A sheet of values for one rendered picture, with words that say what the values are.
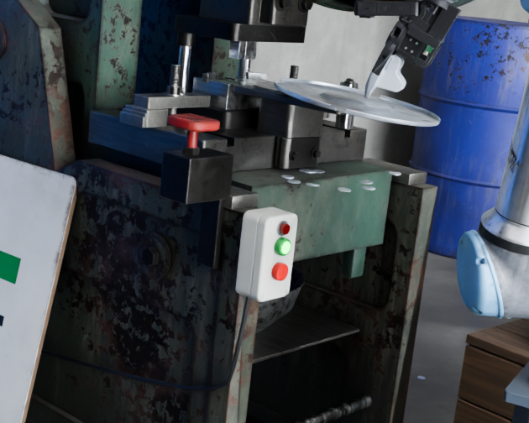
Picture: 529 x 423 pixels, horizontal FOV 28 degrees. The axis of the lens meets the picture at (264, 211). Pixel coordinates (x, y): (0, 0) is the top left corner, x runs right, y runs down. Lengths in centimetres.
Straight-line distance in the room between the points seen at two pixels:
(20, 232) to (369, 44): 245
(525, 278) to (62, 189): 89
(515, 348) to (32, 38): 107
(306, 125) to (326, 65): 216
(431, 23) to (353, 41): 231
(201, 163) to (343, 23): 254
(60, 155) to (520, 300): 92
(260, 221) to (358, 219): 40
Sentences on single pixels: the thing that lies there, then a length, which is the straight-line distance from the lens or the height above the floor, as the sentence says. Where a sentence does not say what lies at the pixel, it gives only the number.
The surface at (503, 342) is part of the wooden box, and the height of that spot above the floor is 35.
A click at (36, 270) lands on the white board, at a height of 41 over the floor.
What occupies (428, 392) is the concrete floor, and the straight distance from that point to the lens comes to 271.
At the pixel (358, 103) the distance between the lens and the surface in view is 177.
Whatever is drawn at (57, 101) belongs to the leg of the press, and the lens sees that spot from 200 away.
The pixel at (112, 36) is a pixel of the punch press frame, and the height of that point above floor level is 84.
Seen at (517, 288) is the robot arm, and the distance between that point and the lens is 145.
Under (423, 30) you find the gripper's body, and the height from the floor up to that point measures 91.
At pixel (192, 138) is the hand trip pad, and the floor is 73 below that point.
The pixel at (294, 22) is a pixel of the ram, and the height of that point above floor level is 90.
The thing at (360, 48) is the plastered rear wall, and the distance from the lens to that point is 418.
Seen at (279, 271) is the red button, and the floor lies 54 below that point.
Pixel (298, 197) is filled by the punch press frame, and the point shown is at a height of 62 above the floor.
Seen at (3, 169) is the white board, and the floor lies 56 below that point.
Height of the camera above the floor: 99
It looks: 13 degrees down
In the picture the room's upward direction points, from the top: 6 degrees clockwise
